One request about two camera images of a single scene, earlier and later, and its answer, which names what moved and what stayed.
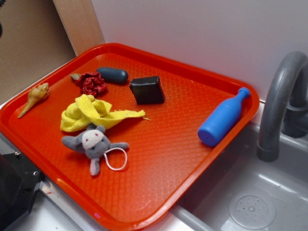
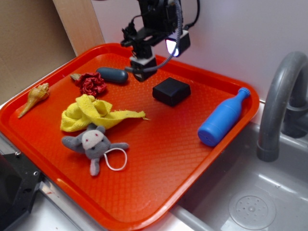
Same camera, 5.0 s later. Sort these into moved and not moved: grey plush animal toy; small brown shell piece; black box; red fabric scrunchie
Moved: black box
Not moved: grey plush animal toy; small brown shell piece; red fabric scrunchie
